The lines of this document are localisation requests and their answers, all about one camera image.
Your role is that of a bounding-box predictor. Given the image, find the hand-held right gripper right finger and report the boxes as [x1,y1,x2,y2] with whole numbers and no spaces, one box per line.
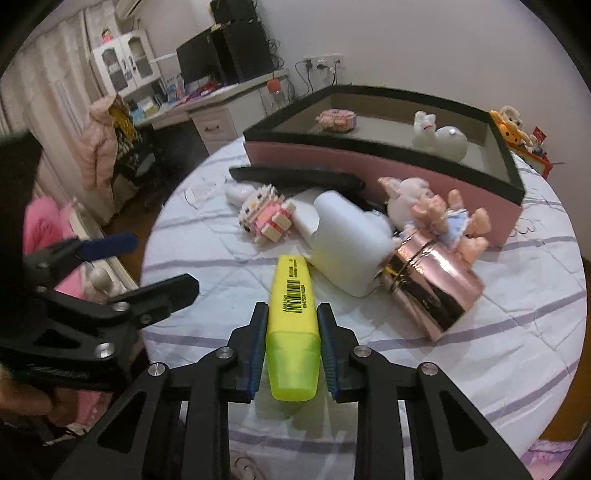
[316,302,532,480]

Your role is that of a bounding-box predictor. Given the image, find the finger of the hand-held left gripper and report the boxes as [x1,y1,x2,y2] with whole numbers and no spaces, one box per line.
[23,233,139,289]
[21,273,200,380]

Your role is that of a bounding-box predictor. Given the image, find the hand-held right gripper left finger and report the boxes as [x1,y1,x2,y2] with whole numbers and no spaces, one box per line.
[51,302,271,480]

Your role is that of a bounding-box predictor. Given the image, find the yellow highlighter pen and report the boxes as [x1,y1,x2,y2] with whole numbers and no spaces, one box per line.
[264,255,322,401]

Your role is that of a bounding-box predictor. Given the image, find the white plastic cup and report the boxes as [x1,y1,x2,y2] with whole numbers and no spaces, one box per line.
[310,191,394,297]

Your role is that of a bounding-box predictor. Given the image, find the rose gold metal cylinder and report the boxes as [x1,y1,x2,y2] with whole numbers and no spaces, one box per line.
[373,231,486,342]

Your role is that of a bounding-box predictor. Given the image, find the pink white brick bunny figure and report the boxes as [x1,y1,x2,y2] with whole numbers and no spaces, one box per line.
[225,182,295,244]

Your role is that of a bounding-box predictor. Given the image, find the black remote control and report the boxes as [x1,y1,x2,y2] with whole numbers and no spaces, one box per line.
[228,166,365,195]

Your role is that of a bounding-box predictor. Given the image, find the pink pig plush doll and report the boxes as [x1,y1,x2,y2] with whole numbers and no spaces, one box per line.
[378,175,491,265]

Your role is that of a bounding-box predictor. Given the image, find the pink box with black rim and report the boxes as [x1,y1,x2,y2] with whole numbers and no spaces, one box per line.
[242,84,527,250]

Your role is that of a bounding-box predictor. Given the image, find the person's left hand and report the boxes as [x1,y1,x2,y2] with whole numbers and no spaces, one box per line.
[0,367,65,425]

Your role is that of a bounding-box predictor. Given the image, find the pink cloth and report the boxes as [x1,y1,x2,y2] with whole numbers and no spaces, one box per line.
[23,196,88,296]

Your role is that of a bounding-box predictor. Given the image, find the pink padded jacket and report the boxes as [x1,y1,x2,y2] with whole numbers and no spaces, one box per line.
[83,95,125,190]

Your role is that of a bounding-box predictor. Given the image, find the black office chair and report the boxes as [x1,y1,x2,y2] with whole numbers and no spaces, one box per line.
[111,124,171,208]

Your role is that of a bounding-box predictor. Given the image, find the pale curtain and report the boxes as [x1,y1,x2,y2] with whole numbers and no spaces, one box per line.
[0,9,93,139]

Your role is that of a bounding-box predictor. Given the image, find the yellow black patterned cloth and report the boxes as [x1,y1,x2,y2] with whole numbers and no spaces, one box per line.
[111,97,139,139]

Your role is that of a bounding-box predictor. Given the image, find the white desk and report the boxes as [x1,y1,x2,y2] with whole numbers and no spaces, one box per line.
[131,69,291,155]

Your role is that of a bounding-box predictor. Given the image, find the white glass-door cabinet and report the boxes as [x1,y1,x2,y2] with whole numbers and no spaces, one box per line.
[89,28,162,97]

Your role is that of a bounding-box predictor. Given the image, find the red folder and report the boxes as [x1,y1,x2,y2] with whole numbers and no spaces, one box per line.
[185,80,218,100]

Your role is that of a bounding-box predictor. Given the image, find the black computer monitor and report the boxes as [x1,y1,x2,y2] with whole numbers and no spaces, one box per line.
[175,31,222,86]

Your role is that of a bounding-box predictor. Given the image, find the water bottle with orange cap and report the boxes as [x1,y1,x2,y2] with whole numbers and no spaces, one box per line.
[265,78,284,114]

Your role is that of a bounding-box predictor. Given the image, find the black computer tower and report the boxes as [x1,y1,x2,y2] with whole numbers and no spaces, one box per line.
[210,21,275,84]

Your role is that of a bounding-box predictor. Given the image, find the white bunny night lamp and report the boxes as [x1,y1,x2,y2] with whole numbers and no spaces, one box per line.
[411,111,468,162]

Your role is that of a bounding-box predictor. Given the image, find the pink purple printed blanket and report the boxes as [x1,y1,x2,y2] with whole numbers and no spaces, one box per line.
[531,438,578,467]

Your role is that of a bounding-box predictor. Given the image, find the orange printed toy box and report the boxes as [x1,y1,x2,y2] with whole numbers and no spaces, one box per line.
[508,138,555,181]

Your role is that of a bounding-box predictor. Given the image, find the yellow plush toy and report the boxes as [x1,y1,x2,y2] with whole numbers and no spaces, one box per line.
[489,105,532,146]

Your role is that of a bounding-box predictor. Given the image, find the black power cable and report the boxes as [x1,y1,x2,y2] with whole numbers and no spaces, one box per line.
[295,60,338,97]

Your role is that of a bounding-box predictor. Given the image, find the white wall power outlet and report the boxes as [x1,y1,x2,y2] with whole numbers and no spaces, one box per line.
[302,54,345,70]

